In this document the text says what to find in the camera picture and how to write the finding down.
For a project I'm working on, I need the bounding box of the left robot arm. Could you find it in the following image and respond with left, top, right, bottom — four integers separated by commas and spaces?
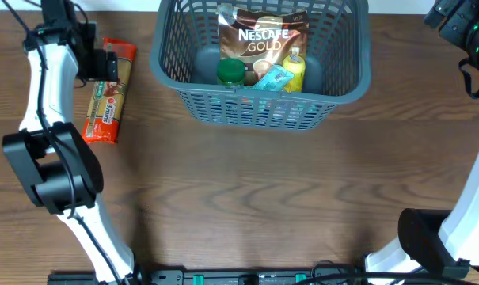
2, 0, 142, 284

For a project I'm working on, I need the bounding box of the green lid jar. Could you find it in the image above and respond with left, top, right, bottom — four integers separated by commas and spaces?
217, 59, 246, 87

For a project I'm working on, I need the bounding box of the grey plastic basket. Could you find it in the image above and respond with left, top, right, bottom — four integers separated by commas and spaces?
150, 0, 371, 131

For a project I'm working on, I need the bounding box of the yellow Mentos bottle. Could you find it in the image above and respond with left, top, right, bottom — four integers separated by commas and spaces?
282, 47, 306, 93

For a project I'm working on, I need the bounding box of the small colourful milk carton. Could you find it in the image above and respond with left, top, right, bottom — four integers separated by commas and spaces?
209, 96, 328, 127

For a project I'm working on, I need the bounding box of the orange spaghetti packet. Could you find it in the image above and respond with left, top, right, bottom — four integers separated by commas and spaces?
82, 38, 137, 143

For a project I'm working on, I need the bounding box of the right black cable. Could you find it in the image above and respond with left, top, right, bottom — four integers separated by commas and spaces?
294, 259, 434, 285

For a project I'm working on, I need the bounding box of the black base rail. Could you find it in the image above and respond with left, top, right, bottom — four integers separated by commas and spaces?
47, 267, 363, 285

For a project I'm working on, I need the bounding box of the light blue snack wrapper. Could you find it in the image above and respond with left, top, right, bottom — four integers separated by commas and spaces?
252, 65, 294, 92

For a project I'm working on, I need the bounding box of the brown Nescafe Gold pouch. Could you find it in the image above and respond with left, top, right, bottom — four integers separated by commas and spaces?
217, 4, 310, 86

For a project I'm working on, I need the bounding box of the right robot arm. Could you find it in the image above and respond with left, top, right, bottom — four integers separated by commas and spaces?
360, 0, 479, 284

